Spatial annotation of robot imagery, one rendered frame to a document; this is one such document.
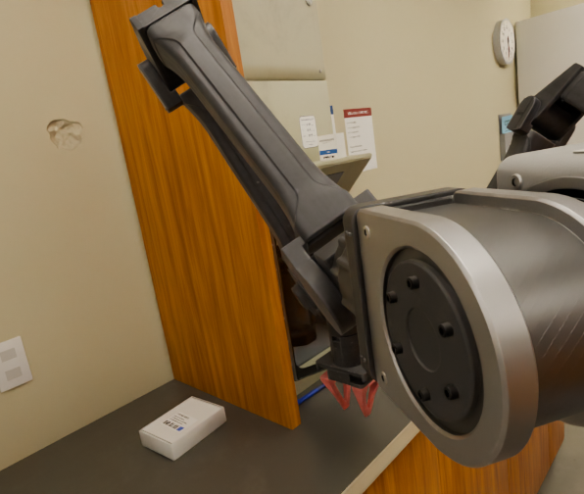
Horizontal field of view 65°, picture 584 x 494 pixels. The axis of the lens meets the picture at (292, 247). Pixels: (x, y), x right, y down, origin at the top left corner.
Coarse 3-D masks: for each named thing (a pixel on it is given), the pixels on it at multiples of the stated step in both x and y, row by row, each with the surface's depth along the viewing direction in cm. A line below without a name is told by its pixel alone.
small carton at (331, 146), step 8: (320, 136) 113; (328, 136) 112; (336, 136) 111; (320, 144) 113; (328, 144) 112; (336, 144) 111; (344, 144) 115; (320, 152) 114; (328, 152) 113; (336, 152) 112; (344, 152) 115; (320, 160) 114
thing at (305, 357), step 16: (288, 272) 109; (288, 288) 110; (288, 304) 110; (288, 320) 111; (304, 320) 113; (320, 320) 115; (304, 336) 114; (320, 336) 116; (304, 352) 114; (320, 352) 116; (304, 368) 115; (320, 368) 117
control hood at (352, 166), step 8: (328, 160) 111; (336, 160) 107; (344, 160) 109; (352, 160) 112; (360, 160) 114; (368, 160) 118; (320, 168) 103; (328, 168) 106; (336, 168) 109; (344, 168) 111; (352, 168) 114; (360, 168) 118; (344, 176) 115; (352, 176) 119; (344, 184) 119; (352, 184) 123
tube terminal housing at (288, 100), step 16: (288, 80) 111; (304, 80) 115; (320, 80) 119; (272, 96) 107; (288, 96) 111; (304, 96) 115; (320, 96) 120; (272, 112) 107; (288, 112) 111; (304, 112) 115; (320, 112) 120; (288, 128) 111; (320, 128) 120; (304, 384) 119
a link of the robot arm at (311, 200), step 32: (192, 0) 51; (160, 32) 50; (192, 32) 50; (160, 64) 56; (192, 64) 49; (224, 64) 48; (224, 96) 47; (256, 96) 47; (224, 128) 49; (256, 128) 46; (256, 160) 45; (288, 160) 44; (288, 192) 43; (320, 192) 43; (320, 224) 42; (288, 256) 42; (320, 288) 39; (352, 320) 40
